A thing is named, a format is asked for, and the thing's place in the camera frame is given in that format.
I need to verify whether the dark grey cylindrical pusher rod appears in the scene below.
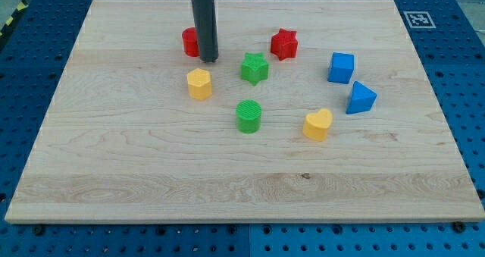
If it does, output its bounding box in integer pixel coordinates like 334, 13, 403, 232
191, 0, 219, 62

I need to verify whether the red circle block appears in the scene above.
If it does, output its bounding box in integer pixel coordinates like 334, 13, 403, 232
181, 27, 199, 57

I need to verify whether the green circle block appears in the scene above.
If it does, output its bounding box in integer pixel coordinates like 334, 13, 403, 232
236, 99, 262, 133

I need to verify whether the yellow hexagon block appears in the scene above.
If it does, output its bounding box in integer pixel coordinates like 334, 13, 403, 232
186, 68, 212, 101

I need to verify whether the green star block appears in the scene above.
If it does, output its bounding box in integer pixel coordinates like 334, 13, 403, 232
240, 52, 269, 86

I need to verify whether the red star block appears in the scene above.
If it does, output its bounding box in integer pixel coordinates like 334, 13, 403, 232
270, 28, 299, 61

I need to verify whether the light wooden board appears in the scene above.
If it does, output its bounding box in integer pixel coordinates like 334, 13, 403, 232
5, 0, 484, 224

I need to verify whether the blue cube block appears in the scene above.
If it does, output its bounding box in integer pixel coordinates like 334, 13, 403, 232
328, 52, 355, 84

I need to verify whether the yellow heart block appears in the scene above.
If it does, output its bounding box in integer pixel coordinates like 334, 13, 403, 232
302, 108, 333, 142

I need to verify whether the black and yellow hazard tape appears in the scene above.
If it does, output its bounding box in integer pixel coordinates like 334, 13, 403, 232
1, 0, 29, 39

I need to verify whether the blue triangle block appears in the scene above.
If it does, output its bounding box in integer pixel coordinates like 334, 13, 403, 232
346, 81, 377, 114

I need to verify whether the white fiducial marker tag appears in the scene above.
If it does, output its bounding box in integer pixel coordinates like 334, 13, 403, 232
404, 11, 436, 29

